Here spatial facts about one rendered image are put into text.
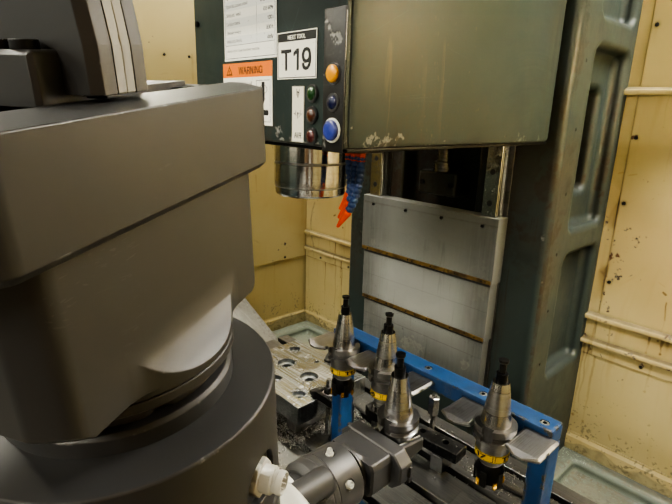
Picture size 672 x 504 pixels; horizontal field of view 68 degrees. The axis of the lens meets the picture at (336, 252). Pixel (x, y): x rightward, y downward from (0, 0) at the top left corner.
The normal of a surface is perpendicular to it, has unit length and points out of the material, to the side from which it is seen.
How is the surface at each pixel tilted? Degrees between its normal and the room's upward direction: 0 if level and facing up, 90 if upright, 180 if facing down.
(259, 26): 90
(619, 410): 90
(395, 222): 90
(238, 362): 7
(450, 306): 89
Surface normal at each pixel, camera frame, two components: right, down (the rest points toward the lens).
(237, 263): 0.95, 0.13
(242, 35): -0.73, 0.16
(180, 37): 0.68, 0.22
